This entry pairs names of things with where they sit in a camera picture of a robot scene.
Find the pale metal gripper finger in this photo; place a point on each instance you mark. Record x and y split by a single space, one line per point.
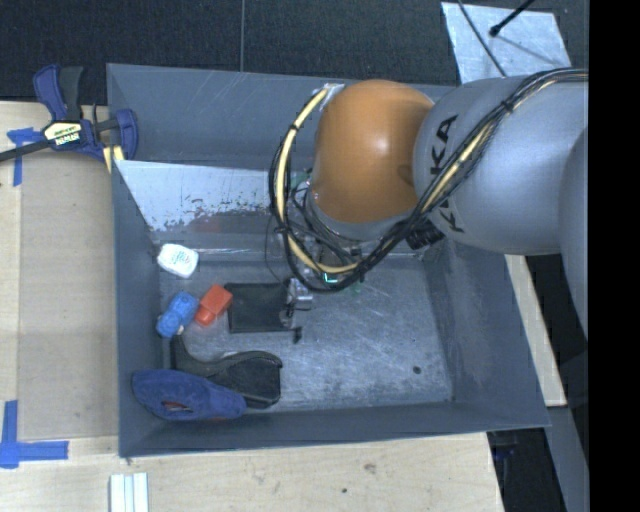
290 300
305 299

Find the black flat square block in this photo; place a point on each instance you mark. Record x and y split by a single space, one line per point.
256 307

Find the red-orange block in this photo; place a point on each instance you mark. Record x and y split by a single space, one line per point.
214 304

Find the grey metal bin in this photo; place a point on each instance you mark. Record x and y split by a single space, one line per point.
370 345

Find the black curved flat thing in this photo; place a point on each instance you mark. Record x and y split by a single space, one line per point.
250 374

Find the blue toy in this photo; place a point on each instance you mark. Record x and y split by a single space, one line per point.
176 314

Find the white rounded packet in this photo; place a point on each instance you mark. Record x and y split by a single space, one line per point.
177 260

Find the blue cloth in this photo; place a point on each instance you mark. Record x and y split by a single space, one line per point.
185 395

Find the pale wood flat board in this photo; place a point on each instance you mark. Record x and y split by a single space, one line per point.
65 300

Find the black cylinder on white bracket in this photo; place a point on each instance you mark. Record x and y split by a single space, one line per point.
424 236

